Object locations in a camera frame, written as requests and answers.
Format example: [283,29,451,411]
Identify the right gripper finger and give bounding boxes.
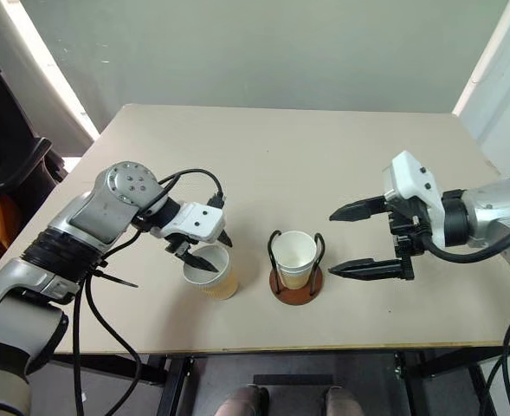
[327,257,414,281]
[328,195,391,223]

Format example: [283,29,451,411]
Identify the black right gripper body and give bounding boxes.
[387,209,432,261]

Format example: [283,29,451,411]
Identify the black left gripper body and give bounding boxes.
[164,233,199,261]

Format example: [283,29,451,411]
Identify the ribbed tan paper cup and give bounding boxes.
[182,244,239,302]

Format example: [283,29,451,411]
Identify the white paper cup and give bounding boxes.
[274,231,319,273]

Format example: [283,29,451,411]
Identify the black zip tie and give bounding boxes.
[93,269,139,289]

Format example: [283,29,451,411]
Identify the black flat plate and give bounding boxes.
[253,374,334,387]

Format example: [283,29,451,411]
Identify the dark rounded shape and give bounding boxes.
[214,384,269,416]

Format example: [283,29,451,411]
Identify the black chair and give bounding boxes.
[0,21,69,196]

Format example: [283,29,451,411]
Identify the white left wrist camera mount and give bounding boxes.
[149,201,228,244]

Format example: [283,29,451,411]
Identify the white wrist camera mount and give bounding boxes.
[149,201,228,244]
[382,150,449,250]

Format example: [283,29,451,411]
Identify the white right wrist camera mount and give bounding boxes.
[382,150,449,250]

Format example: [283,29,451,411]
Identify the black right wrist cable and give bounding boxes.
[412,214,510,263]

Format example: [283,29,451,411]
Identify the brown cup holder black wire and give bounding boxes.
[267,229,325,306]

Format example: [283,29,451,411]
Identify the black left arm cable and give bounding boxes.
[85,272,143,385]
[72,168,226,416]

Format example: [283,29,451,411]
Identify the black table frame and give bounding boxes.
[50,350,510,416]

